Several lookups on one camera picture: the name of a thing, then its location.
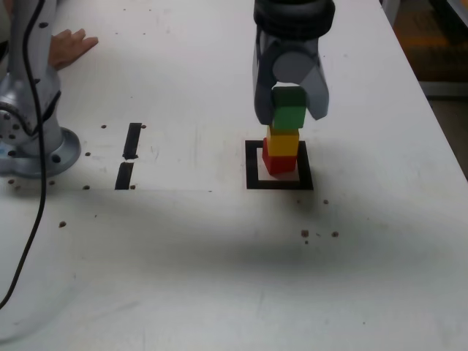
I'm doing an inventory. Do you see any person's hand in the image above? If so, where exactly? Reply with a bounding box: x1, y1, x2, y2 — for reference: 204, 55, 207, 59
49, 28, 99, 70

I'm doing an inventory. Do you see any black tape square outline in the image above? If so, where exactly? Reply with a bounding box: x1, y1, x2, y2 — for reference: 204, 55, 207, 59
244, 140, 314, 190

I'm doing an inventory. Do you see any yellow cube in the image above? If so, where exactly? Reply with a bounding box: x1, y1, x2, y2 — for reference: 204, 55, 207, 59
265, 126, 301, 157

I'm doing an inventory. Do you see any grey metal post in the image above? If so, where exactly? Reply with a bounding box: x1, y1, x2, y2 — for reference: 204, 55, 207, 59
380, 0, 401, 26

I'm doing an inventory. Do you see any red cube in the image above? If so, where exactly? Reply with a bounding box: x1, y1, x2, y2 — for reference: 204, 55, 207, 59
262, 137, 297, 175

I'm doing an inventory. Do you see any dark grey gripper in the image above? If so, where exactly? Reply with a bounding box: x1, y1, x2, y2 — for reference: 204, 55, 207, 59
252, 31, 331, 127

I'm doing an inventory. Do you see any black tape strip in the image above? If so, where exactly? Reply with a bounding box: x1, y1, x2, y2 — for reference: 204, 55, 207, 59
114, 122, 143, 190

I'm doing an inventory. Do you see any grey metal beam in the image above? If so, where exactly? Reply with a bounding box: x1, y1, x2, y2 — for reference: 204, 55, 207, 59
419, 80, 468, 98

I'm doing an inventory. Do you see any green cube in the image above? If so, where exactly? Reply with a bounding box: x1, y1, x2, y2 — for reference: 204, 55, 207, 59
271, 86, 307, 129

